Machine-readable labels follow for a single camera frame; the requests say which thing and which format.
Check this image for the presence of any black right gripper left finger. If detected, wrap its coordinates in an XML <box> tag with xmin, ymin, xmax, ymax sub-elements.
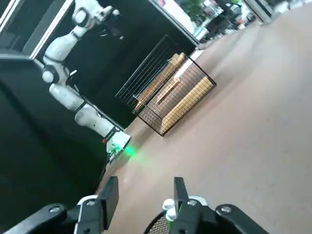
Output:
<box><xmin>0</xmin><ymin>175</ymin><xmax>119</xmax><ymax>234</ymax></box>

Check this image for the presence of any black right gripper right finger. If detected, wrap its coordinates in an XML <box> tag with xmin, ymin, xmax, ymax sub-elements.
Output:
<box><xmin>170</xmin><ymin>177</ymin><xmax>269</xmax><ymax>234</ymax></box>

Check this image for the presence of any blue marker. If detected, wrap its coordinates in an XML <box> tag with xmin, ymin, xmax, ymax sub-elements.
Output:
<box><xmin>162</xmin><ymin>198</ymin><xmax>175</xmax><ymax>210</ymax></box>

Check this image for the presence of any black mesh pen holder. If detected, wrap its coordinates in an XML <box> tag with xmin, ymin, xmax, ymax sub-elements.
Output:
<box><xmin>143</xmin><ymin>209</ymin><xmax>178</xmax><ymax>234</ymax></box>

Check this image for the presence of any green potted plant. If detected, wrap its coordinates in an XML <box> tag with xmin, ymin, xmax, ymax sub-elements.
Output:
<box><xmin>184</xmin><ymin>0</ymin><xmax>208</xmax><ymax>24</ymax></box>

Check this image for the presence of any grey metal frame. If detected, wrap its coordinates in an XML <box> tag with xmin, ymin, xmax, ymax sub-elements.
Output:
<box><xmin>0</xmin><ymin>0</ymin><xmax>74</xmax><ymax>60</ymax></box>

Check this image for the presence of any black wire wooden shelf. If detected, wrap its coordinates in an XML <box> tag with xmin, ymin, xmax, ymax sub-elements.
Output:
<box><xmin>116</xmin><ymin>35</ymin><xmax>217</xmax><ymax>137</ymax></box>

